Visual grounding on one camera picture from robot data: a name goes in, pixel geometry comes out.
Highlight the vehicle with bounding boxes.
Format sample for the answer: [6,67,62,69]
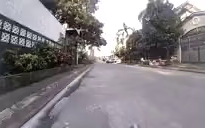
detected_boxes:
[104,56,123,65]

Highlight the pole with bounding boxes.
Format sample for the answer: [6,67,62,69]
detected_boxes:
[74,28,80,66]

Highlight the trees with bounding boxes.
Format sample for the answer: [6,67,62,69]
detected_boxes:
[114,0,184,63]
[39,0,108,64]

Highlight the grey asphalt road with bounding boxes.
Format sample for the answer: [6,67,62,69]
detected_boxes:
[46,62,205,128]

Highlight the low concrete wall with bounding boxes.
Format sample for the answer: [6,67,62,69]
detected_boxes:
[0,64,81,98]

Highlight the concrete kerb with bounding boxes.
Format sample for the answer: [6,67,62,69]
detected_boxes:
[19,63,95,128]

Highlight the white building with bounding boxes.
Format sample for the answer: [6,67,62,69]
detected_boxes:
[0,0,68,43]

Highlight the dark fence with white lattice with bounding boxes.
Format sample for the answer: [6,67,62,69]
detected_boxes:
[0,8,66,79]

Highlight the building with arched gate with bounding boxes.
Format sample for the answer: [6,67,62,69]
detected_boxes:
[174,0,205,64]

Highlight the green bushes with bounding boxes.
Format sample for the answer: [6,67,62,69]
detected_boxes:
[1,43,74,74]

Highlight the grey pavement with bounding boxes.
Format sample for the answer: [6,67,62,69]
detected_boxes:
[123,61,205,76]
[0,64,91,128]

